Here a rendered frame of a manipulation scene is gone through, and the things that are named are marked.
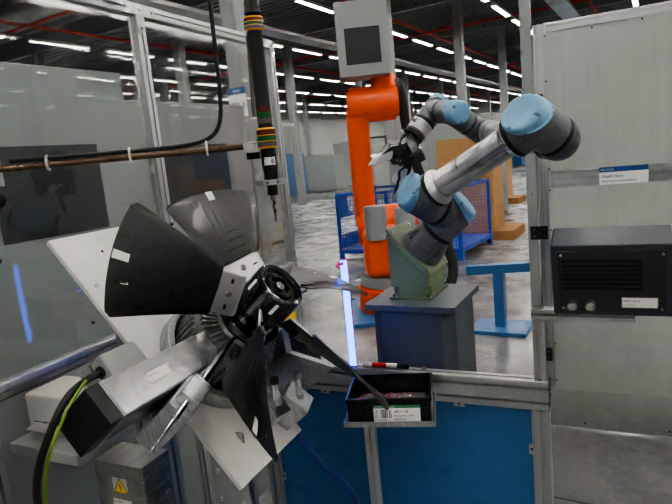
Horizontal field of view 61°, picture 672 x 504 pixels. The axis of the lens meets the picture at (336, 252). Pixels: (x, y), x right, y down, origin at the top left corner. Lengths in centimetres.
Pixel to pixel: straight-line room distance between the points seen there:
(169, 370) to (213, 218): 42
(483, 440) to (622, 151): 165
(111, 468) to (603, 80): 247
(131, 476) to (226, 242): 57
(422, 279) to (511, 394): 47
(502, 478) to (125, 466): 100
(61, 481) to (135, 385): 82
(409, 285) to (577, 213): 127
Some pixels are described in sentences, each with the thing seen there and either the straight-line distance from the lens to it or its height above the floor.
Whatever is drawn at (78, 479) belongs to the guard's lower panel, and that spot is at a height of 64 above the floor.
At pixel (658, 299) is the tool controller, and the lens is 151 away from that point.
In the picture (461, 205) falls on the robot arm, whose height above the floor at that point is 130.
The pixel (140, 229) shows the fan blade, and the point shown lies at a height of 138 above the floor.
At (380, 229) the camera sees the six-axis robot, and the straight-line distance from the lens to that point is 501.
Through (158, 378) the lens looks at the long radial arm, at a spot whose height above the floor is 111.
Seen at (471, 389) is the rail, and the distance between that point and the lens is 165.
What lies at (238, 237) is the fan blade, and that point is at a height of 132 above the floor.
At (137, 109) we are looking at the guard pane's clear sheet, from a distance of 208.
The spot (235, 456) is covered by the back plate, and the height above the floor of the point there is 88.
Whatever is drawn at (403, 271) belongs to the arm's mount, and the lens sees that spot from 188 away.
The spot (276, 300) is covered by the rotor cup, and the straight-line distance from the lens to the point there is 120.
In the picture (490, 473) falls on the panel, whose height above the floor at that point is 57.
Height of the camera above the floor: 148
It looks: 9 degrees down
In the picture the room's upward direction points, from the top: 6 degrees counter-clockwise
